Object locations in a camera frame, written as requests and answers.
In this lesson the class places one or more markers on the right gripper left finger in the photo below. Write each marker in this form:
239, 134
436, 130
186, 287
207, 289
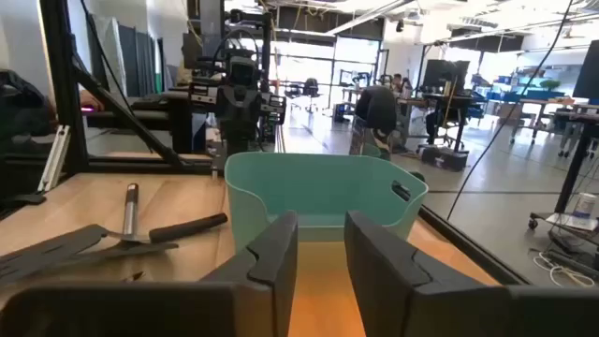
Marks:
281, 253

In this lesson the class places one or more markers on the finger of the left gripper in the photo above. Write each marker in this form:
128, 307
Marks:
228, 114
249, 114

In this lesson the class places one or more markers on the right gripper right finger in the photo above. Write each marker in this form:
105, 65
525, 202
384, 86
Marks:
374, 262

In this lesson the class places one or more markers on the black slotted spatula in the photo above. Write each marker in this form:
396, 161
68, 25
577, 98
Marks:
187, 228
51, 248

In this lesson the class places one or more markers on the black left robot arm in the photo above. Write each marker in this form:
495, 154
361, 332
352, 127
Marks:
266, 51

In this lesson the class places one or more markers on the orange translucent plastic bin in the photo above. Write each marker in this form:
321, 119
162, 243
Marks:
323, 290

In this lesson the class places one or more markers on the black office chair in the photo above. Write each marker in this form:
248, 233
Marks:
311, 91

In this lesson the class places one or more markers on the light teal plastic bin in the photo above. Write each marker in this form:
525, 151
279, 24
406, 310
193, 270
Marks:
318, 187

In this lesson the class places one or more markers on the grey leaning panels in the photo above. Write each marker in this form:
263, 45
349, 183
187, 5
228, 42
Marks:
126, 56

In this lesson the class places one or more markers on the black box white label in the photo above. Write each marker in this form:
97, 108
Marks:
442, 158

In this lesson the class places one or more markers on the person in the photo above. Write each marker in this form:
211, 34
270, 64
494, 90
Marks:
401, 84
23, 103

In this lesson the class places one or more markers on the silver aluminium bar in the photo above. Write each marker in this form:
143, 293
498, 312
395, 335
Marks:
54, 159

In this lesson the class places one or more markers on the black standing desk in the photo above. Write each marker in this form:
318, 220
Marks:
449, 100

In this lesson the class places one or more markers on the black monitor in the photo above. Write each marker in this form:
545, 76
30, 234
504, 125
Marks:
588, 70
444, 75

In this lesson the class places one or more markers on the white wipes canister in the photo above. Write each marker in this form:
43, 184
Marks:
585, 206

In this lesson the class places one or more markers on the black rolling desk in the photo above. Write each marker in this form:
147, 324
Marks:
573, 164

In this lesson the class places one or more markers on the green potted plant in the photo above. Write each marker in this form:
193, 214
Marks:
550, 84

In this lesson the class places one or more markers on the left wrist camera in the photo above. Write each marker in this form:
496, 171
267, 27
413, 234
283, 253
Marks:
243, 72

